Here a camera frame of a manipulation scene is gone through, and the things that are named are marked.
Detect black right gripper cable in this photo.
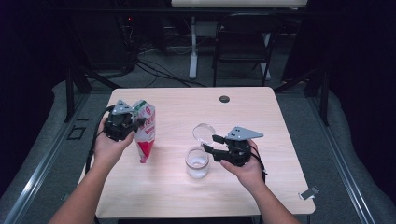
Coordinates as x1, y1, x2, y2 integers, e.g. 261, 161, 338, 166
248, 144, 269, 185

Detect grey box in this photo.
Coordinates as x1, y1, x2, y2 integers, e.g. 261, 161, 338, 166
195, 21, 219, 39

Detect white desk with metal legs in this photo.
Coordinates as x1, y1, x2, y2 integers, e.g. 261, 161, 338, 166
171, 0, 309, 81

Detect clear hinged jar lid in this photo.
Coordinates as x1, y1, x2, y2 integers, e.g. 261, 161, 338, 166
191, 122, 217, 146

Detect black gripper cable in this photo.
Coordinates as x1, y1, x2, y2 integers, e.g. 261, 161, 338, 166
84, 105, 116, 175
248, 144, 269, 185

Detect black metal stand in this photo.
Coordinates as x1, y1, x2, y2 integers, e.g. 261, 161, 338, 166
273, 62, 331, 127
64, 63, 122, 124

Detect white plastic bag red print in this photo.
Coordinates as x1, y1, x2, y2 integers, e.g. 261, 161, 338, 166
133, 99, 156, 164

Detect person's left hand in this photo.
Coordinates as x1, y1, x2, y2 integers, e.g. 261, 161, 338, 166
92, 130, 136, 171

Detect black and white tape tab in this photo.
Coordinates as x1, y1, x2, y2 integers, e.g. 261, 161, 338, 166
298, 185, 320, 201

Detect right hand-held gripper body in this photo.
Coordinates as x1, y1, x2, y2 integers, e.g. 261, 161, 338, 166
213, 125, 265, 168

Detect dark equipment cabinet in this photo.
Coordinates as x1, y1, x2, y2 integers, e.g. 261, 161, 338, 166
71, 12, 138, 73

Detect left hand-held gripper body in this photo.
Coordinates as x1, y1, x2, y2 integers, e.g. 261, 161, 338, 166
103, 99, 138, 143

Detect clear jar with tan band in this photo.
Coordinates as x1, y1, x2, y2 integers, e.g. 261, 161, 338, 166
185, 147, 210, 180

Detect black floor cables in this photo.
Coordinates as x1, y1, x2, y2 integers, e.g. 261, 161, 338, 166
134, 59, 208, 89

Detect person's right hand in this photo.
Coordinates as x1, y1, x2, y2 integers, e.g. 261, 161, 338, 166
219, 139, 266, 193

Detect aluminium floor rail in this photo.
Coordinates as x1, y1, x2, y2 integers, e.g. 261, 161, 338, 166
1, 92, 90, 224
306, 92, 378, 224

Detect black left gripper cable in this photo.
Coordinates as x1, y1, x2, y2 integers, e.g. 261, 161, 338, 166
84, 105, 116, 175

